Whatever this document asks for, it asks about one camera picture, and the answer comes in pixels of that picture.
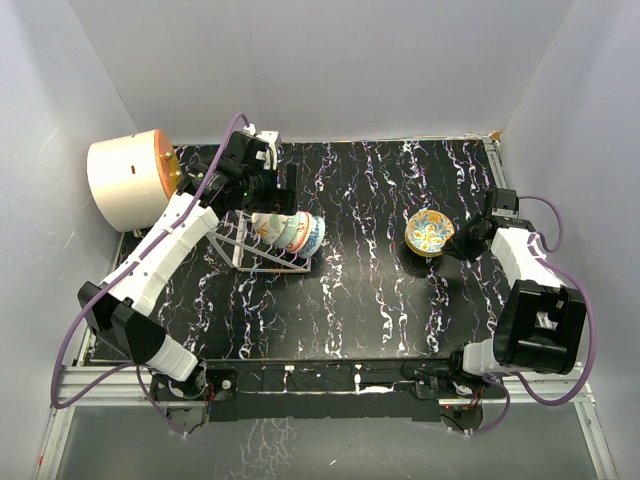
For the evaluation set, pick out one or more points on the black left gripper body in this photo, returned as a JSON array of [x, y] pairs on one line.
[[255, 184]]

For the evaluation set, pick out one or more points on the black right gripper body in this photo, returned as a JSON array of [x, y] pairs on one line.
[[476, 246]]

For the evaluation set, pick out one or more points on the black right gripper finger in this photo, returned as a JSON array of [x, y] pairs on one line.
[[467, 236], [457, 251]]

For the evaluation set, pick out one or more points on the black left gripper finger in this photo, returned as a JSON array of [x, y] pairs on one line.
[[278, 201], [291, 177]]

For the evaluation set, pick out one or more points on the green sprig pattern bowl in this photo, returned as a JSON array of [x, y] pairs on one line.
[[268, 226]]

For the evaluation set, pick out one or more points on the yellow sun pattern bowl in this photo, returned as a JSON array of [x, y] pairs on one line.
[[427, 254]]

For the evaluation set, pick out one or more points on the white wire dish rack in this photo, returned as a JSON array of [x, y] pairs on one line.
[[244, 251]]

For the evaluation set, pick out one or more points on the orange leaf pattern bowl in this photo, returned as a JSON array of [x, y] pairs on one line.
[[412, 247]]

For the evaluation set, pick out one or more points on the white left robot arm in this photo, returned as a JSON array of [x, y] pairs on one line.
[[118, 309]]

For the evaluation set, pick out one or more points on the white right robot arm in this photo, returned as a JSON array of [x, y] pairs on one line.
[[542, 320]]

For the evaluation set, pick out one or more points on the light green checkered bowl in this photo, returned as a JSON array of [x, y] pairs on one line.
[[290, 230]]

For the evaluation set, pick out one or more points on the red flower striped bowl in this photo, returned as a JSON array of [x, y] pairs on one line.
[[302, 233]]

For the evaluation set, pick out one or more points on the blue rose pattern bowl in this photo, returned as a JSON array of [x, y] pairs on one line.
[[315, 239]]

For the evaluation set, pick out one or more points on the white cylinder with orange lid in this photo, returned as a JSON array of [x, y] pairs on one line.
[[132, 178]]

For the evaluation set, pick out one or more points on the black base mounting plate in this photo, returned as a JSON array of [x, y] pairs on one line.
[[414, 388]]

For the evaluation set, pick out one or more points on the aluminium frame rail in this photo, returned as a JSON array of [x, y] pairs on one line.
[[113, 432]]

